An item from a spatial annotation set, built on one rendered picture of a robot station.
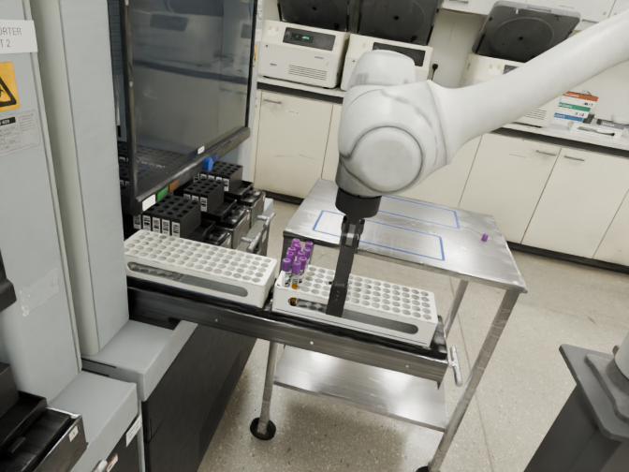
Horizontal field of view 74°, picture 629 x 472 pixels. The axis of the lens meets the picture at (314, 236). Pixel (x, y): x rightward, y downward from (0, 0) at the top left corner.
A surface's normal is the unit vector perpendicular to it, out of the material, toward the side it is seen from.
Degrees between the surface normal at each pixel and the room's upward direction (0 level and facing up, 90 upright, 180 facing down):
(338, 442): 0
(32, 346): 90
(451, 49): 90
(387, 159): 94
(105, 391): 0
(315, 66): 90
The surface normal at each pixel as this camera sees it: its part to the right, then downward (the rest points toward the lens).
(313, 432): 0.15, -0.88
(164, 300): -0.18, 0.43
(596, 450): -0.81, 0.15
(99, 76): 0.97, 0.21
